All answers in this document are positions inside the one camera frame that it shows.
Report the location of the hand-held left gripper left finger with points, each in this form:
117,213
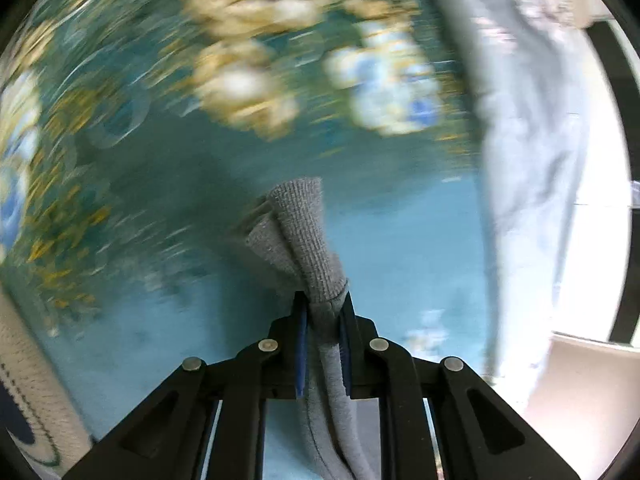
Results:
300,350

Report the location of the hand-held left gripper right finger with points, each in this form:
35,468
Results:
344,355

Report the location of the grey sweatshirt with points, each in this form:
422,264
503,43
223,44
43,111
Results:
305,240

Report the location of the teal floral bed sheet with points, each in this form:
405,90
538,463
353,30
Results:
175,185

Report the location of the grey-blue floral duvet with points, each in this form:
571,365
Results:
525,160

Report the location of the white patterned rug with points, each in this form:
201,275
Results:
30,360

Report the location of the black wall strip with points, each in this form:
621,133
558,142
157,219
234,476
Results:
617,110

